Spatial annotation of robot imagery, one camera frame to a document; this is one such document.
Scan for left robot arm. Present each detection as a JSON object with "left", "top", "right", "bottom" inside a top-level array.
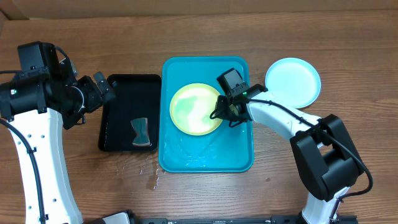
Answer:
[{"left": 1, "top": 70, "right": 114, "bottom": 223}]

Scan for black plastic tray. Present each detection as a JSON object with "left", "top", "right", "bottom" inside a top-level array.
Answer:
[{"left": 98, "top": 74, "right": 162, "bottom": 152}]

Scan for yellow-green plate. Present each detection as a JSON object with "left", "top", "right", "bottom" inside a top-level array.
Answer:
[{"left": 169, "top": 83, "right": 222, "bottom": 136}]

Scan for dark wet sponge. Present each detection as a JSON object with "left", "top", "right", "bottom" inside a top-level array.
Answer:
[{"left": 131, "top": 118, "right": 152, "bottom": 147}]

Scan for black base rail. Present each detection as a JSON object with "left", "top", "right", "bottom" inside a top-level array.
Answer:
[{"left": 83, "top": 210, "right": 358, "bottom": 224}]

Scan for light blue plate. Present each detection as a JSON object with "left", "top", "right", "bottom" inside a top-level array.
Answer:
[{"left": 265, "top": 58, "right": 322, "bottom": 108}]

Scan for teal plastic tray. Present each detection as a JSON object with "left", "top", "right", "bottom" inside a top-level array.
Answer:
[{"left": 159, "top": 56, "right": 254, "bottom": 173}]

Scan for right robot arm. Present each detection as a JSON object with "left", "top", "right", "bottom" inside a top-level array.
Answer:
[{"left": 210, "top": 83, "right": 365, "bottom": 223}]

